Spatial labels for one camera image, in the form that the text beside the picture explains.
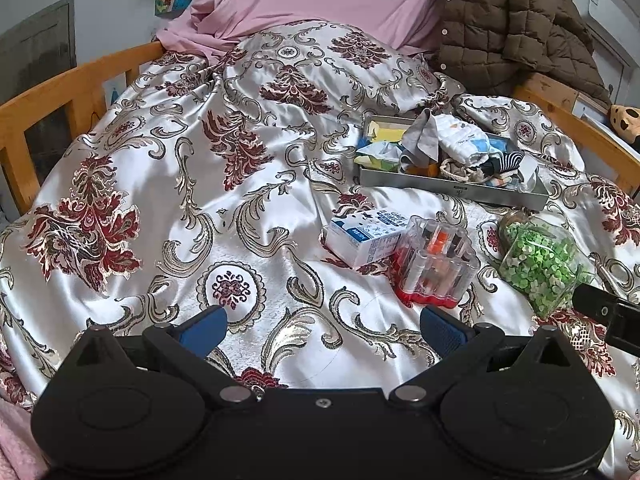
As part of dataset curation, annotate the white air conditioner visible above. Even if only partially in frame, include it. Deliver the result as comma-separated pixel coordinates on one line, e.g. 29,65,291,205
570,0,640,51

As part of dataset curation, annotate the white and blue box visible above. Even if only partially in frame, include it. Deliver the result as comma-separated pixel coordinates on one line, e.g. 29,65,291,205
324,207,408,270

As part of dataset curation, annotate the wooden bed frame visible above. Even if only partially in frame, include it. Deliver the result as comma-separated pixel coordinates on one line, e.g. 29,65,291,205
0,41,640,216

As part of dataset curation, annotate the tan plush toy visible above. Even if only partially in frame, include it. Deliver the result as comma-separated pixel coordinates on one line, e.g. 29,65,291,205
607,104,640,148

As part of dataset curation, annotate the cardboard box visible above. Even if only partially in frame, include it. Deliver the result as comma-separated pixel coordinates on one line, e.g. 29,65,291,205
522,71,581,111

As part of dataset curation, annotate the clear tube case red base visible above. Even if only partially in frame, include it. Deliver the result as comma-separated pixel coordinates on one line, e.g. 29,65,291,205
392,215,482,309

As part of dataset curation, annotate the black white striped cloth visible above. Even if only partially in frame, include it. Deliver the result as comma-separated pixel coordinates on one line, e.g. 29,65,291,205
487,152,523,176

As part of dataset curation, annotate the metal tray with cartoon picture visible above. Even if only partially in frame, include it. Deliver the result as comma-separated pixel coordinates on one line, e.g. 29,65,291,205
354,112,551,211

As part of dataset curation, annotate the pink fleece cloth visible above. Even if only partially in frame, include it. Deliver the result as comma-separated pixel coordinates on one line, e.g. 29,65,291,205
0,400,51,480

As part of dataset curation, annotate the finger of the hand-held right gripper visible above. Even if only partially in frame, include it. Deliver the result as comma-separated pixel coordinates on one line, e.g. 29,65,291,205
571,284,640,319

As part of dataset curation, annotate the brown quilted jacket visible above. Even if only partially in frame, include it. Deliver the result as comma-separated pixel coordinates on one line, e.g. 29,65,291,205
430,0,613,111

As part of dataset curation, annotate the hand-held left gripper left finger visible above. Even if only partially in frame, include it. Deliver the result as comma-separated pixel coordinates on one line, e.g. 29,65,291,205
52,304,253,403

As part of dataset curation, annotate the patterned satin blanket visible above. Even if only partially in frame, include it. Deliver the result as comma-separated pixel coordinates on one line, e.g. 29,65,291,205
0,20,640,480

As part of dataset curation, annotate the jar of green beads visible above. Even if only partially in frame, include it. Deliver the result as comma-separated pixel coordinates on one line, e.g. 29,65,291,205
498,210,596,318

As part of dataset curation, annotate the grey woven cloth pouch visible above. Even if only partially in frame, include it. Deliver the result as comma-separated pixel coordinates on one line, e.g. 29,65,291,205
398,109,443,173

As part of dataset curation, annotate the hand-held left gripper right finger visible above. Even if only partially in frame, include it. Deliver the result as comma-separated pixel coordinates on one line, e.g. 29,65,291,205
387,305,593,403

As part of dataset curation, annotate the beige braided rope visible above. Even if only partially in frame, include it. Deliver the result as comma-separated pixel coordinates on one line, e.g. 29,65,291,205
440,158,481,183

